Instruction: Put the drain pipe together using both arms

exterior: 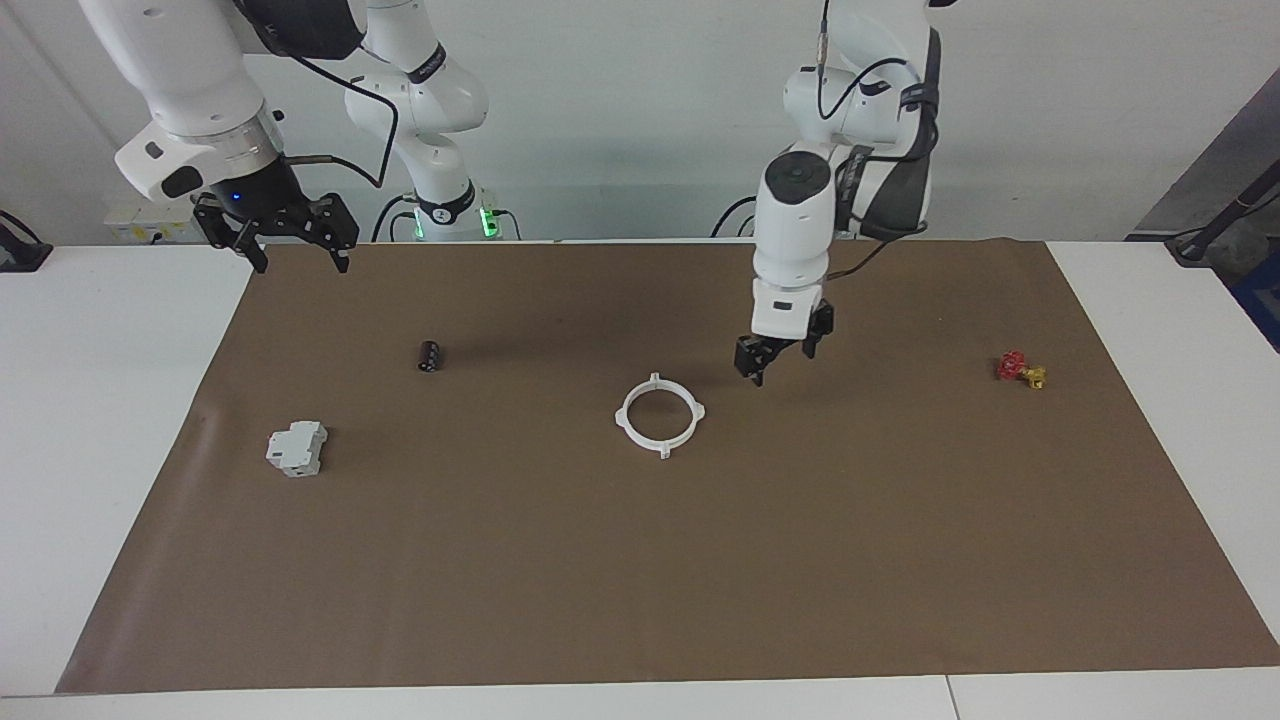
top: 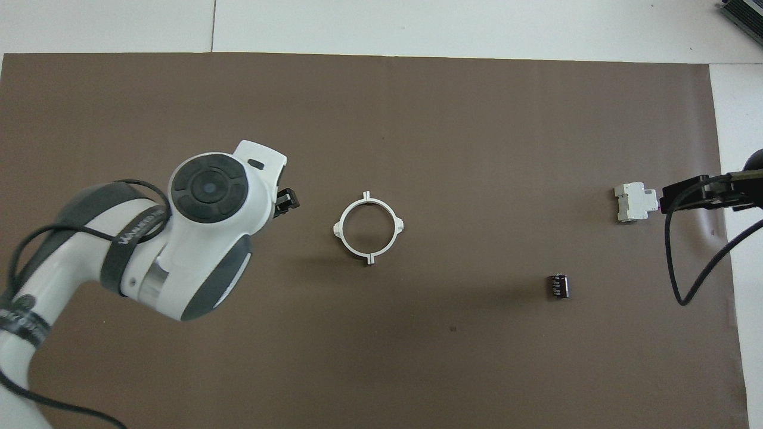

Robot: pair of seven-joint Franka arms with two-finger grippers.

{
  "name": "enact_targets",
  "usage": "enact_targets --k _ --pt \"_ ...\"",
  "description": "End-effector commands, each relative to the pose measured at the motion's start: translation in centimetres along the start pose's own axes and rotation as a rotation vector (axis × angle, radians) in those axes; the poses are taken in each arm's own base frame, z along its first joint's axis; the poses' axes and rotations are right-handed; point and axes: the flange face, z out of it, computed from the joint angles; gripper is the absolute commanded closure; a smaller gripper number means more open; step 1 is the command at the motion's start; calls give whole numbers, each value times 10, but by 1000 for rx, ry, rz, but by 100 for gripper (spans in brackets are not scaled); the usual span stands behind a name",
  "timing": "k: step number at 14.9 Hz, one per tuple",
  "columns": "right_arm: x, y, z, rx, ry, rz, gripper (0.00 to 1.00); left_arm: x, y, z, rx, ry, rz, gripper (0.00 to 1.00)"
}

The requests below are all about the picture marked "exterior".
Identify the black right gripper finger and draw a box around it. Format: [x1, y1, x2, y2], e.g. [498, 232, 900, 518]
[194, 196, 270, 275]
[314, 192, 360, 274]

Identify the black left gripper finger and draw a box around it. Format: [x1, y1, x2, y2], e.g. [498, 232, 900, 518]
[734, 335, 777, 389]
[801, 303, 837, 362]

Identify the white half-ring pipe clamp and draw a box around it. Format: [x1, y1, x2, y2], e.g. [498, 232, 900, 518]
[650, 372, 708, 461]
[614, 372, 673, 461]

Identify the red handwheel brass valve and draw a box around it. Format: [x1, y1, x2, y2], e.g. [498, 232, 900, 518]
[995, 350, 1048, 391]

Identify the black clamp stand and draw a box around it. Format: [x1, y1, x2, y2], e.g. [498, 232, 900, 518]
[0, 210, 53, 273]

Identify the white circuit breaker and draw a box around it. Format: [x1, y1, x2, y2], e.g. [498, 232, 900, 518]
[265, 420, 329, 478]

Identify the brown table mat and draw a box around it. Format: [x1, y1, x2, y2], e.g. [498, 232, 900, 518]
[55, 238, 1280, 696]

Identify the black pole stand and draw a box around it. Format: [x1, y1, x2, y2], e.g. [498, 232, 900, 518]
[1165, 160, 1280, 266]

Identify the blue bin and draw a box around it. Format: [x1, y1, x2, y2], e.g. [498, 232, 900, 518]
[1232, 250, 1280, 351]

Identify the black base power cable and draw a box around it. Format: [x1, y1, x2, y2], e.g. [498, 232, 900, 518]
[372, 193, 413, 243]
[712, 195, 757, 240]

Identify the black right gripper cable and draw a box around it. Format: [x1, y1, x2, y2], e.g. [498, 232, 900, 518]
[280, 50, 401, 191]

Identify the white wall socket strip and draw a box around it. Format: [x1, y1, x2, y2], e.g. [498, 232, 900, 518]
[105, 190, 201, 244]

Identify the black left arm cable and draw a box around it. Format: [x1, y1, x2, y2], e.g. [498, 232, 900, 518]
[815, 0, 941, 283]

